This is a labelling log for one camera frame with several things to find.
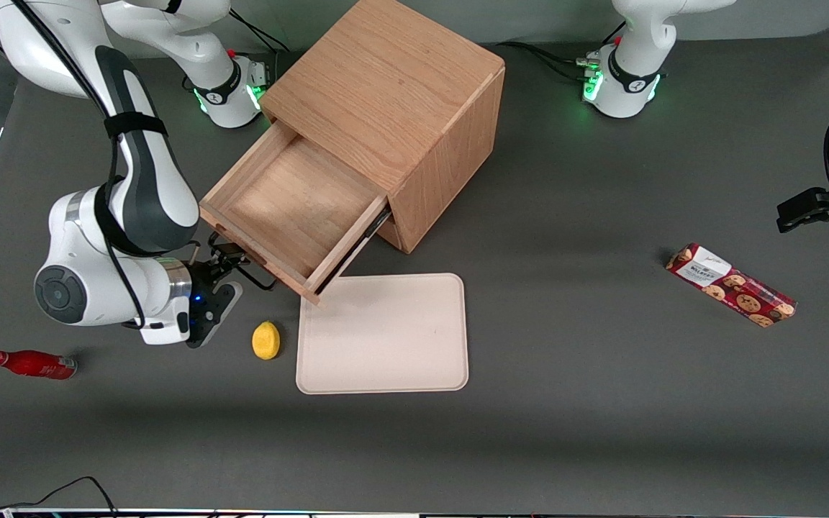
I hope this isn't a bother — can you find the oak wooden drawer cabinet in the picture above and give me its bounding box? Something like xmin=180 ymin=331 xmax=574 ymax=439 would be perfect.
xmin=260 ymin=0 xmax=507 ymax=255

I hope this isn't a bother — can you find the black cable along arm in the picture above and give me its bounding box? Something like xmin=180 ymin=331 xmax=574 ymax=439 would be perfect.
xmin=8 ymin=0 xmax=203 ymax=332

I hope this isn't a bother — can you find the wooden drawer with black handle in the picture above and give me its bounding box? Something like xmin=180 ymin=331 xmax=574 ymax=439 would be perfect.
xmin=199 ymin=121 xmax=393 ymax=307

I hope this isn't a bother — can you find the thin black floor cable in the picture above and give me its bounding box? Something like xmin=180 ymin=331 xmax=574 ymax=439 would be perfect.
xmin=0 ymin=476 xmax=119 ymax=516

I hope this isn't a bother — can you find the beige plastic tray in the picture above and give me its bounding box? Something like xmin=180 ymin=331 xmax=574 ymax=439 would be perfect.
xmin=296 ymin=273 xmax=470 ymax=395

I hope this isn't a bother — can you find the red cookie box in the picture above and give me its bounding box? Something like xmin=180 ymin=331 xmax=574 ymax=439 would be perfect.
xmin=666 ymin=243 xmax=797 ymax=328

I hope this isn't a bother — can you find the red soda bottle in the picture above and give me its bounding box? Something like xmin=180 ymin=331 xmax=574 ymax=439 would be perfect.
xmin=0 ymin=350 xmax=78 ymax=380

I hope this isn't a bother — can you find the dark grey table mat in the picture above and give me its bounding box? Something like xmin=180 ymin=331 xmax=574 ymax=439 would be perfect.
xmin=0 ymin=25 xmax=829 ymax=513

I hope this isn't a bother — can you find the black base cable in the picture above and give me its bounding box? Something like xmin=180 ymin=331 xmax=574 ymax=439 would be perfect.
xmin=504 ymin=40 xmax=592 ymax=69
xmin=530 ymin=49 xmax=589 ymax=82
xmin=230 ymin=10 xmax=294 ymax=86

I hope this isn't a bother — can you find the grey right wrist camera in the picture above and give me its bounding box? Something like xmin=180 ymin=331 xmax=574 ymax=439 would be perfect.
xmin=186 ymin=280 xmax=245 ymax=350

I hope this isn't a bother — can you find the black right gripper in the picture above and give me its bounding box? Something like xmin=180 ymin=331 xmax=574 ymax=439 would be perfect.
xmin=189 ymin=243 xmax=248 ymax=290

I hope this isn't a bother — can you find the yellow lemon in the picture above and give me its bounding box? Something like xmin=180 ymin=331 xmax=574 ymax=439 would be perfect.
xmin=252 ymin=321 xmax=281 ymax=360

